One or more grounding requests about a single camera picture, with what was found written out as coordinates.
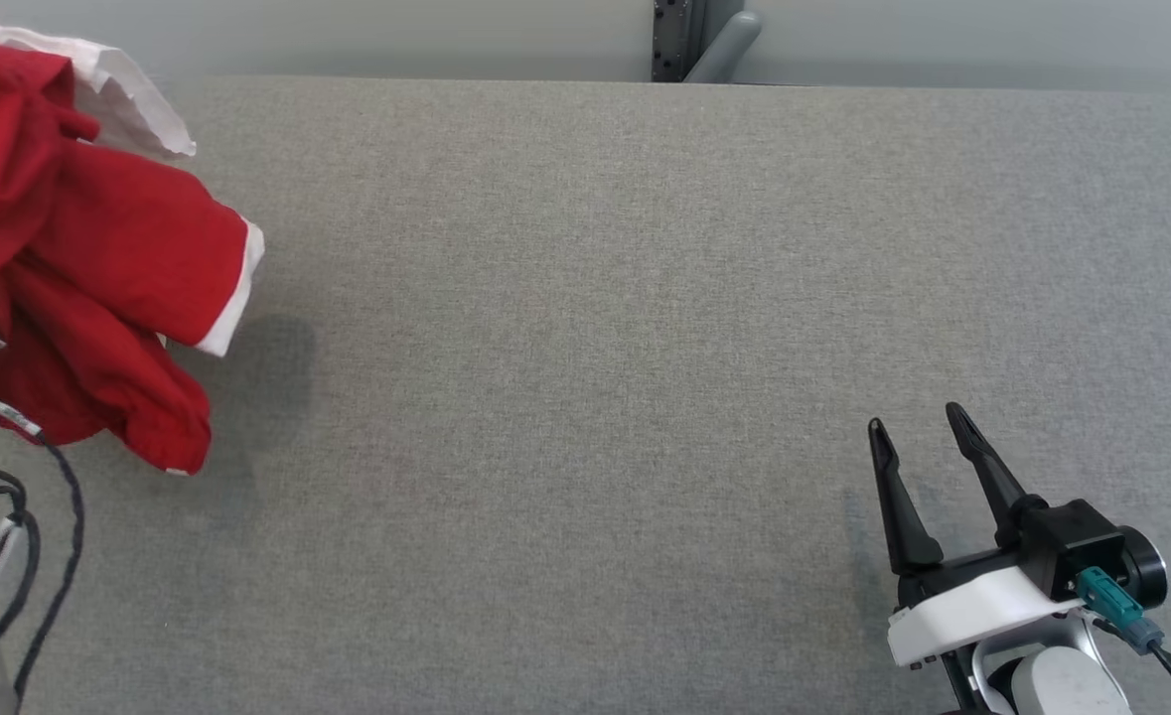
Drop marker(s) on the teal right camera connector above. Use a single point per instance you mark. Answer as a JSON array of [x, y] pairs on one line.
[[1111, 601]]

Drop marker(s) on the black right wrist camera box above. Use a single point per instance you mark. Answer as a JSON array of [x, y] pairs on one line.
[[1072, 541]]

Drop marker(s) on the grey cylindrical bar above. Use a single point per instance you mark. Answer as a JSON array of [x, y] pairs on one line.
[[724, 50]]

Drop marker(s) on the red shorts with white trim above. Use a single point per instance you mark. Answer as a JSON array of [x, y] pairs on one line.
[[128, 248]]

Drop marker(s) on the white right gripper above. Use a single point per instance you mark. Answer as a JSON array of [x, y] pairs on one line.
[[972, 606]]

